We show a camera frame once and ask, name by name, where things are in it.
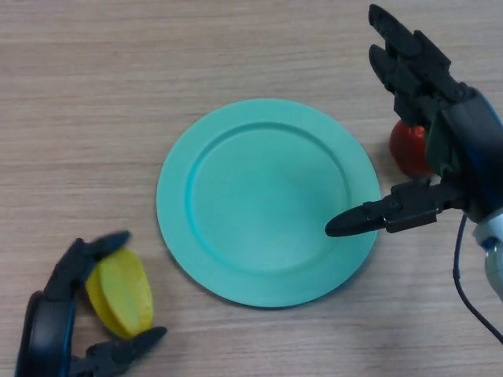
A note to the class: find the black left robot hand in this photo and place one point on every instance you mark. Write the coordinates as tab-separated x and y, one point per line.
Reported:
47	330

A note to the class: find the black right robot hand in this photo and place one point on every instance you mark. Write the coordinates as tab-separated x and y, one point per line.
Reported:
460	145

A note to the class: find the yellow starfruit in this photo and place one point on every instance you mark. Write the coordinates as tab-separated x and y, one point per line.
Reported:
122	294

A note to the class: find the green round plate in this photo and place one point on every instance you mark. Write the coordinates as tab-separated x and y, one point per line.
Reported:
267	204

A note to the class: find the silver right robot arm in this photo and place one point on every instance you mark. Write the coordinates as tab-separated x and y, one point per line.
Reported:
491	251

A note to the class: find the red apple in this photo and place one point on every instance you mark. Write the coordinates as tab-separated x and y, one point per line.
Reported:
408	151

